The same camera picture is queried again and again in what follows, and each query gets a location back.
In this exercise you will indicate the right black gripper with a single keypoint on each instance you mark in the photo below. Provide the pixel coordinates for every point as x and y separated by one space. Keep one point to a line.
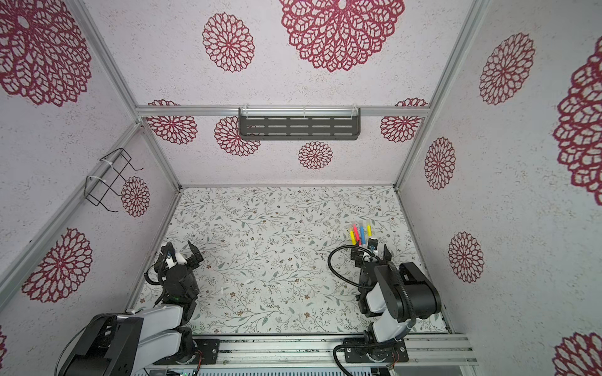
358 256

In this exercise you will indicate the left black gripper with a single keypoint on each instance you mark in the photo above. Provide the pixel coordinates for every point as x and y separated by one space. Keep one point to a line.
193 262

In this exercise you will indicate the pink highlighter pen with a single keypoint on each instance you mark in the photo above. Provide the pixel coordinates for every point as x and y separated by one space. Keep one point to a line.
357 236

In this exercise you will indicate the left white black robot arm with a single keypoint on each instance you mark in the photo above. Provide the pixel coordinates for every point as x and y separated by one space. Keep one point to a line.
125 343

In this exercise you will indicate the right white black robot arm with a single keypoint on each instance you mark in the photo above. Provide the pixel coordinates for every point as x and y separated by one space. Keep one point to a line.
396 297

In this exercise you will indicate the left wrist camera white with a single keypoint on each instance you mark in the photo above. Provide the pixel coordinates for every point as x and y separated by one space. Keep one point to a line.
173 258

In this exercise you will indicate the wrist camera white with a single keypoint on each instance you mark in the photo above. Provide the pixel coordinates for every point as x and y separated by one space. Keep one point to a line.
173 258
373 245

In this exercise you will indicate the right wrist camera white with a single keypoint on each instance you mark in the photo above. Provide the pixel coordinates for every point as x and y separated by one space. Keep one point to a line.
373 245

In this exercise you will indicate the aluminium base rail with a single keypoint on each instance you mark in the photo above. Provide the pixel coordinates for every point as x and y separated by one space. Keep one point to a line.
309 351

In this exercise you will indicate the black wire wall basket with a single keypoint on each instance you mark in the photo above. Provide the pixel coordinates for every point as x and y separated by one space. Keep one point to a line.
98 187

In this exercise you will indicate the dark grey wall shelf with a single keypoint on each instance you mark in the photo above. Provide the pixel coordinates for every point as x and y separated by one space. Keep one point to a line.
299 126

